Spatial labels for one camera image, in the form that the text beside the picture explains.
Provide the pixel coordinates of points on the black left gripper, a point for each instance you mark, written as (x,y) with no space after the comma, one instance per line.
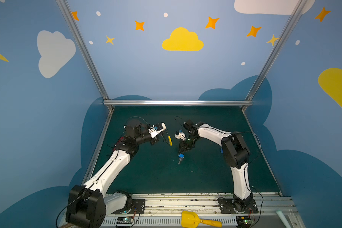
(154,139)

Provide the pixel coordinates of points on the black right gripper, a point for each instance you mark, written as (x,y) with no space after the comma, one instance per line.
(185,145)

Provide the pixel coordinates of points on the blue tag silver key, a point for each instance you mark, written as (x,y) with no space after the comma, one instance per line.
(181,157)

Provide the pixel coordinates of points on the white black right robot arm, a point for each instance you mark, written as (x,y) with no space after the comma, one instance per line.
(235,152)

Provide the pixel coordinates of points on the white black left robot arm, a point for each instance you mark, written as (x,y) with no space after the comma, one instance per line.
(89,204)

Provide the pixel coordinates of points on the yellow plastic scoop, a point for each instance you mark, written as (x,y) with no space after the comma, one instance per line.
(191,220)

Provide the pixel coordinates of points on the left green circuit board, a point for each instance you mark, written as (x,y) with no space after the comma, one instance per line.
(124,221)

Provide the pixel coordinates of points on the green circuit board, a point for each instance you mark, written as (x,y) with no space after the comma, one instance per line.
(124,221)
(244,222)

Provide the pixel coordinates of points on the right green circuit board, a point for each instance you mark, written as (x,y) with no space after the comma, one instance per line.
(244,222)

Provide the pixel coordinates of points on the pale teal tube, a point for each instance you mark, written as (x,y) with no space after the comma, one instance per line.
(283,219)

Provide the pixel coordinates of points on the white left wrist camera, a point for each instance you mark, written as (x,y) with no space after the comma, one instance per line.
(156,129)

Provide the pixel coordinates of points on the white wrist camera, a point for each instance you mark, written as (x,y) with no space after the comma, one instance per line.
(180,135)
(156,129)

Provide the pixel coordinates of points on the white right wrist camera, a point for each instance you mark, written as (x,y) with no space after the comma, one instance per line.
(180,135)

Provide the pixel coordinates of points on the aluminium back frame rail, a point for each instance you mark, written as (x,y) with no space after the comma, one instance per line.
(177,103)

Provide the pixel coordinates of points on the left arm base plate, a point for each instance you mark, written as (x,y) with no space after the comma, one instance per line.
(135,205)

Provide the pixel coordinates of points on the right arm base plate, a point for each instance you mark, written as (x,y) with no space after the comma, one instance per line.
(233,206)

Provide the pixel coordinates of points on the grey slotted cable duct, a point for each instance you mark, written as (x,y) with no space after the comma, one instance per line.
(165,221)

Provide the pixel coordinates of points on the aluminium left frame post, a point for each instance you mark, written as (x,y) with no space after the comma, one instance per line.
(71,22)

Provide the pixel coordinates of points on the aluminium frame post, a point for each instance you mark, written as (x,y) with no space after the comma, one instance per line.
(71,22)
(286,32)

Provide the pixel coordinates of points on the aluminium right frame post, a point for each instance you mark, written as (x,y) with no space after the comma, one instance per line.
(286,32)

